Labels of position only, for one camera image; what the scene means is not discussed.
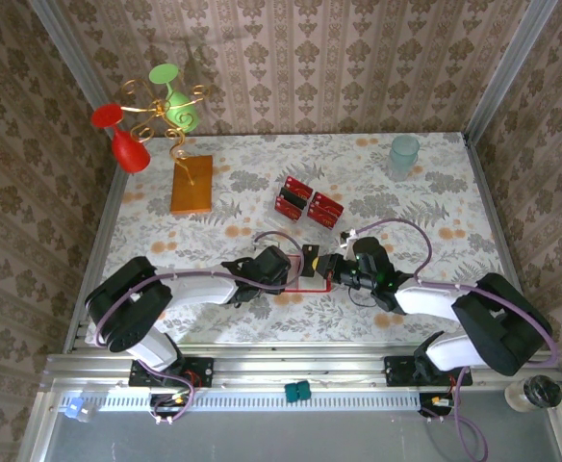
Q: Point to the black VIP card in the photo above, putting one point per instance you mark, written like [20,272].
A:
[290,196]
[310,252]

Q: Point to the red card holder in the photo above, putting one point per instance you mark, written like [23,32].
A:
[305,285]

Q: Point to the clear acrylic card stand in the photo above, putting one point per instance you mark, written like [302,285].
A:
[281,223]

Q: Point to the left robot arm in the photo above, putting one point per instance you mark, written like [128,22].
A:
[127,308]

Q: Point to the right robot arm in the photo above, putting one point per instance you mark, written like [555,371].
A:
[497,322]

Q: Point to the red VIP card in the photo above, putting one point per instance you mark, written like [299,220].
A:
[288,211]
[322,217]
[328,201]
[298,185]

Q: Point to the floral patterned tablecloth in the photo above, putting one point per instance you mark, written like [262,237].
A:
[262,159]

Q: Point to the pale blue plastic cup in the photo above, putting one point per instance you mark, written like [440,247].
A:
[402,156]

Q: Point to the teal connector block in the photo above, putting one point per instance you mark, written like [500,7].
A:
[298,392]

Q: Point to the black power connector yellow plug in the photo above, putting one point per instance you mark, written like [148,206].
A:
[165,406]
[427,409]

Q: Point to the grey metal panel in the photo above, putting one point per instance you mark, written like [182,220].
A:
[286,438]

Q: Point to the green plastic wine glass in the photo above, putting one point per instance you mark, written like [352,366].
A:
[182,113]

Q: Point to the red plastic wine glass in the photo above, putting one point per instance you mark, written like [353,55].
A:
[129,151]

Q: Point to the clear jar black lid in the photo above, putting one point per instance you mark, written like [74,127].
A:
[533,392]

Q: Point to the blue and white plug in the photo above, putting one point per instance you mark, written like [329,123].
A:
[76,409]

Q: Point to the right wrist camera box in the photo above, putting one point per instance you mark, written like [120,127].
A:
[349,238]

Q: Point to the aluminium front rail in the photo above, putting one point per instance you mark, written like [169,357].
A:
[286,368]

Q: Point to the aluminium table side rail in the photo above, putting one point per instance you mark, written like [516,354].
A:
[108,216]
[489,192]

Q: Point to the aluminium frame post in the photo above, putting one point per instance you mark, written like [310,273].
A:
[67,48]
[510,67]

